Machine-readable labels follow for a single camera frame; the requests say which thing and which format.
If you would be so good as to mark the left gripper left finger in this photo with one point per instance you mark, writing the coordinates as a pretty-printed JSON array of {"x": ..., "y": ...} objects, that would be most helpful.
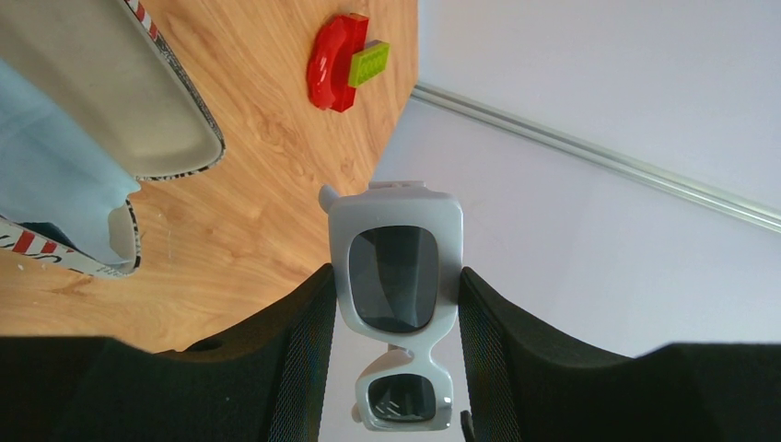
[{"x": 262, "y": 379}]

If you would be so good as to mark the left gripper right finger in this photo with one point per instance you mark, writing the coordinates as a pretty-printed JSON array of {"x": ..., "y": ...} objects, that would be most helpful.
[{"x": 528, "y": 381}]

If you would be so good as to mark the white frame sunglasses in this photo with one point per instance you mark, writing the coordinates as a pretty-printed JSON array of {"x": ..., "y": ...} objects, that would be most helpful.
[{"x": 397, "y": 253}]

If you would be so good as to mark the light blue cleaning cloth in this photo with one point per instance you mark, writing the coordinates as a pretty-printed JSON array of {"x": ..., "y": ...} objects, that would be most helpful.
[{"x": 53, "y": 172}]

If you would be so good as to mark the flag print glasses case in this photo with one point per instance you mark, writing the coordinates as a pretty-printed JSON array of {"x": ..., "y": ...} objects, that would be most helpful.
[{"x": 106, "y": 64}]

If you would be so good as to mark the green block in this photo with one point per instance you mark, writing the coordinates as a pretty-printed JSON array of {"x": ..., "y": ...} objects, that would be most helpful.
[{"x": 368, "y": 63}]

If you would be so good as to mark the red horseshoe magnet toy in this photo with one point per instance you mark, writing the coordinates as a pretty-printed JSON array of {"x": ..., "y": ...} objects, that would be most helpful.
[{"x": 331, "y": 59}]

